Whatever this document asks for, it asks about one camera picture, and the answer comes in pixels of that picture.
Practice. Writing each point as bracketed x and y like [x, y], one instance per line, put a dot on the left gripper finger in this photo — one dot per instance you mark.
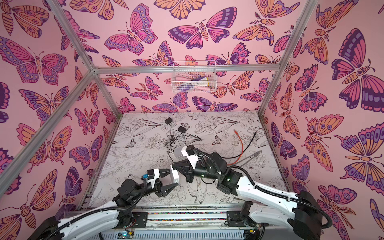
[165, 190]
[164, 172]

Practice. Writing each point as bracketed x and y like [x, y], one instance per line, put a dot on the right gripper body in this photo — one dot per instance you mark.
[190, 170]

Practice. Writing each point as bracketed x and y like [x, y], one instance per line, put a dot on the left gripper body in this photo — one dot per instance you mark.
[157, 186]

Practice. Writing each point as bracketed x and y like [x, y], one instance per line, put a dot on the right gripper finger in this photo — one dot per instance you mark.
[185, 175]
[181, 166]

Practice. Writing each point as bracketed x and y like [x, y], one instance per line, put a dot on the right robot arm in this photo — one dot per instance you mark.
[263, 204]

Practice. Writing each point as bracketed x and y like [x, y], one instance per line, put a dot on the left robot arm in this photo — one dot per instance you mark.
[113, 214]

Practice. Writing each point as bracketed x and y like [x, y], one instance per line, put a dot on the black power adapter near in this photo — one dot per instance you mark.
[182, 129]

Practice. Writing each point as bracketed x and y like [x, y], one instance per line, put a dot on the black power adapter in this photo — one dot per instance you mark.
[168, 121]
[182, 129]

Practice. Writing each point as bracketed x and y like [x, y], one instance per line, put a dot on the black power adapter far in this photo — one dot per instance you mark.
[168, 121]

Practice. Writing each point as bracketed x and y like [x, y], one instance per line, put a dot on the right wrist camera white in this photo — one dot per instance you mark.
[189, 152]

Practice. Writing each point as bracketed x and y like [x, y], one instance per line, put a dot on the black adapter cable tangled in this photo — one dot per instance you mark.
[172, 136]

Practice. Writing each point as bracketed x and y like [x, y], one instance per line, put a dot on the front aluminium rail base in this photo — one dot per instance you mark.
[200, 224]

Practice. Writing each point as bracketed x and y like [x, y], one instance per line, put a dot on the white wire basket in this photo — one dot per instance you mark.
[194, 76]

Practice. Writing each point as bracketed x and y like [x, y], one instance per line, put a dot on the aluminium frame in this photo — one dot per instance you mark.
[22, 158]

